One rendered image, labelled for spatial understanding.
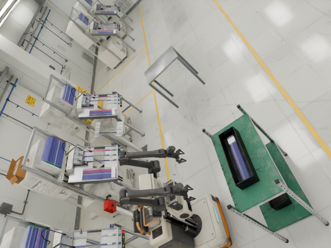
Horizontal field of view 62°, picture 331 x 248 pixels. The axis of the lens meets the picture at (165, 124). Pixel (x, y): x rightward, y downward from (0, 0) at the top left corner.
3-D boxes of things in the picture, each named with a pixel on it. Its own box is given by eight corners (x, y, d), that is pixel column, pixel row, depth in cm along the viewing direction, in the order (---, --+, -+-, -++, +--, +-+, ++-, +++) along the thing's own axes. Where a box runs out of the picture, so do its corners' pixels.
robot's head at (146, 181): (140, 201, 259) (139, 192, 249) (139, 182, 275) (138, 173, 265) (155, 199, 261) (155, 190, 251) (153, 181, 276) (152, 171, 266)
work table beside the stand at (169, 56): (205, 83, 499) (177, 55, 454) (177, 108, 520) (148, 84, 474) (197, 72, 534) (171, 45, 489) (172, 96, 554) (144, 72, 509)
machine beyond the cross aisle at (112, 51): (135, 37, 866) (85, -9, 758) (136, 49, 807) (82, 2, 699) (107, 65, 919) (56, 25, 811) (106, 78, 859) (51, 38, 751)
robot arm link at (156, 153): (119, 153, 266) (120, 162, 258) (119, 149, 262) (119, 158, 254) (164, 150, 272) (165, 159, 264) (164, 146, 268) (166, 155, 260)
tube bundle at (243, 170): (228, 139, 267) (226, 138, 265) (234, 136, 264) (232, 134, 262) (245, 183, 231) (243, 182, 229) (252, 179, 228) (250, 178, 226)
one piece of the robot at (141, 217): (153, 238, 300) (133, 237, 292) (150, 209, 325) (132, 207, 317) (157, 233, 293) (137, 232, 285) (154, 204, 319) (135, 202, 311)
